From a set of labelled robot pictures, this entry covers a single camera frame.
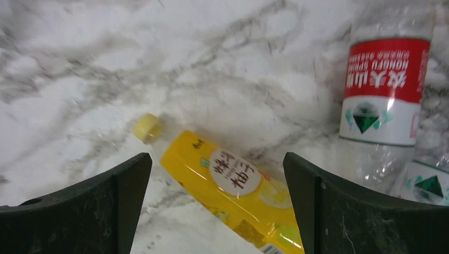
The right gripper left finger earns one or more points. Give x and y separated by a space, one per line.
97 215

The yellow drink bottle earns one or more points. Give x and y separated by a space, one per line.
254 205

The red label clear bottle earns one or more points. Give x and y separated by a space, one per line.
385 80

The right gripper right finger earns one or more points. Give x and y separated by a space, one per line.
335 215

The green label water bottle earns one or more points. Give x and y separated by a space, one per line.
422 182

